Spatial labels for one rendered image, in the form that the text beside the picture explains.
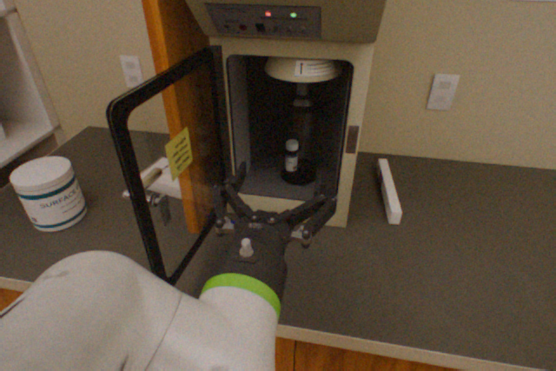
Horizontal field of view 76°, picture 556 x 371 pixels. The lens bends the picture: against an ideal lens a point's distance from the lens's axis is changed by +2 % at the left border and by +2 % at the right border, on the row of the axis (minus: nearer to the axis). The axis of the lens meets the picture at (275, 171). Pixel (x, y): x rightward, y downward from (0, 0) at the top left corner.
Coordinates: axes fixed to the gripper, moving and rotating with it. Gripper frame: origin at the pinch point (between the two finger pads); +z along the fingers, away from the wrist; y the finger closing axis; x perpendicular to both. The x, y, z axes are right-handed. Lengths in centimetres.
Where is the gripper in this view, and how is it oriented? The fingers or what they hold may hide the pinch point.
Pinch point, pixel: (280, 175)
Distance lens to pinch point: 62.1
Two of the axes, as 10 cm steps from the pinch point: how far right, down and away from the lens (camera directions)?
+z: 1.8, -5.5, 8.2
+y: -9.8, -1.0, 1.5
